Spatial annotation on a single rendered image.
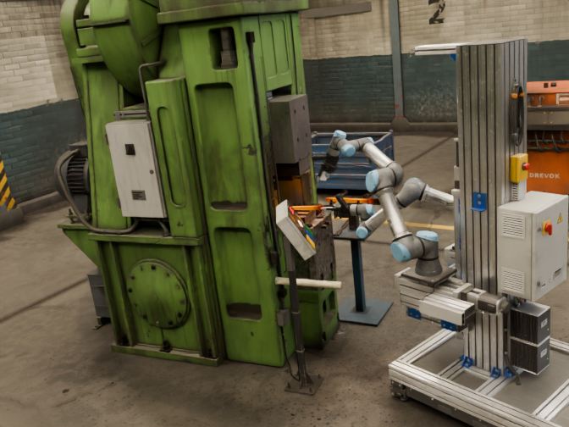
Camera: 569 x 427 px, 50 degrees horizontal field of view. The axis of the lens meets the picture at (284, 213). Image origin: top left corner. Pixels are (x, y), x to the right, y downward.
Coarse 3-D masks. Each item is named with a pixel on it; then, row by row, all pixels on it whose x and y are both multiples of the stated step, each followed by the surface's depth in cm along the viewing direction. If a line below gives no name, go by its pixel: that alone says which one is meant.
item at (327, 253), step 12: (324, 216) 431; (312, 228) 410; (324, 240) 431; (324, 252) 431; (300, 264) 425; (312, 264) 417; (324, 264) 432; (288, 276) 432; (300, 276) 428; (312, 276) 420; (324, 276) 432; (300, 288) 427; (312, 288) 423
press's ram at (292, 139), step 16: (288, 96) 410; (304, 96) 407; (272, 112) 392; (288, 112) 387; (304, 112) 407; (272, 128) 395; (288, 128) 391; (304, 128) 408; (288, 144) 394; (304, 144) 409; (288, 160) 398
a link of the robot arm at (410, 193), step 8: (408, 184) 382; (400, 192) 381; (408, 192) 378; (416, 192) 379; (400, 200) 379; (408, 200) 378; (416, 200) 383; (400, 208) 383; (376, 216) 389; (384, 216) 386; (368, 224) 391; (376, 224) 389; (360, 232) 392; (368, 232) 394
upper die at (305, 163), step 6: (300, 162) 403; (306, 162) 412; (276, 168) 409; (282, 168) 407; (288, 168) 405; (294, 168) 404; (300, 168) 403; (306, 168) 412; (282, 174) 409; (288, 174) 407; (294, 174) 405; (300, 174) 403
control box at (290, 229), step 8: (280, 208) 368; (288, 208) 362; (280, 216) 354; (288, 216) 347; (296, 216) 372; (280, 224) 348; (288, 224) 348; (296, 224) 355; (304, 224) 380; (288, 232) 349; (296, 232) 349; (304, 232) 360; (296, 240) 351; (304, 240) 351; (296, 248) 352; (304, 248) 352; (312, 248) 352; (304, 256) 354
